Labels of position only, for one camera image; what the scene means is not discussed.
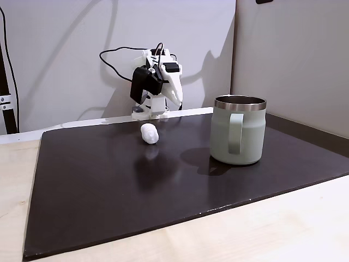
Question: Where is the white gauze ball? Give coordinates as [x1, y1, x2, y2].
[140, 123, 159, 145]

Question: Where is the pale green metal mug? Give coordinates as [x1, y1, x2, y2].
[209, 94, 267, 166]

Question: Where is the black table mat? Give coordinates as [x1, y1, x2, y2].
[22, 112, 349, 260]

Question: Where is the black stand pole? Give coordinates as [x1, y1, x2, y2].
[0, 40, 19, 135]

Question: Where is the white pole clamp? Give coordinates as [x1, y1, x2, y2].
[0, 94, 13, 111]

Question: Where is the black camera box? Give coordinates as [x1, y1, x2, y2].
[130, 67, 164, 105]

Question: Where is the black stand cable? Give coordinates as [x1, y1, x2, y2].
[0, 5, 21, 134]

